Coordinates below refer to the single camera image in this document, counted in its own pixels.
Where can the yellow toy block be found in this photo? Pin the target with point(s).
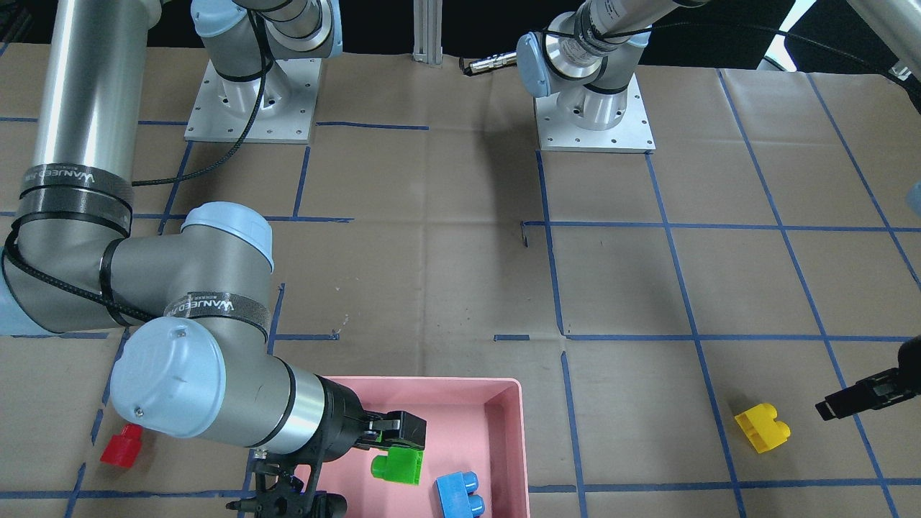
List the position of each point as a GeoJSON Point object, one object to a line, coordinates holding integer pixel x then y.
{"type": "Point", "coordinates": [762, 427]}

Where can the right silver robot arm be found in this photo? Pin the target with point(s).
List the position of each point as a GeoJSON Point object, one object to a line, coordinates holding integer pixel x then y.
{"type": "Point", "coordinates": [196, 365]}

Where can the aluminium frame post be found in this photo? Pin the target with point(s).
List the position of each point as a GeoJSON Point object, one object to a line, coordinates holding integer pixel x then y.
{"type": "Point", "coordinates": [427, 16]}

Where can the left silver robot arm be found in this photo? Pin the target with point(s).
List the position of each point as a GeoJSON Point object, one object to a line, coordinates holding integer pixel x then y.
{"type": "Point", "coordinates": [586, 58]}

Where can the green toy block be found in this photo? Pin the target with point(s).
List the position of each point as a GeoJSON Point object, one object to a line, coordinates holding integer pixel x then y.
{"type": "Point", "coordinates": [400, 465]}

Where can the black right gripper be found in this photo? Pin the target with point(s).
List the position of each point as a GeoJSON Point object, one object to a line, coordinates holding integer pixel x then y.
{"type": "Point", "coordinates": [341, 426]}

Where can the red toy block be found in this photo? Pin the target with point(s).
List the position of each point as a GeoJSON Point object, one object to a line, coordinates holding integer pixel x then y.
{"type": "Point", "coordinates": [123, 448]}

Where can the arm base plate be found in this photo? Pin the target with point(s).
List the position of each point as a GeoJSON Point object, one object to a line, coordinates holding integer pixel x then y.
{"type": "Point", "coordinates": [580, 120]}
{"type": "Point", "coordinates": [222, 108]}

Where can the pink plastic box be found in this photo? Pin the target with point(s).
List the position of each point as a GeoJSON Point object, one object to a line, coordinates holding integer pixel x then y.
{"type": "Point", "coordinates": [473, 424]}

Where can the blue toy block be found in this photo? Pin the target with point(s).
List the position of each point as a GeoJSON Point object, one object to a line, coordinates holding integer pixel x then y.
{"type": "Point", "coordinates": [458, 496]}

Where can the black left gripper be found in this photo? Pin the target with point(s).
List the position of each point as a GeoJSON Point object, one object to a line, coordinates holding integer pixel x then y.
{"type": "Point", "coordinates": [860, 394]}

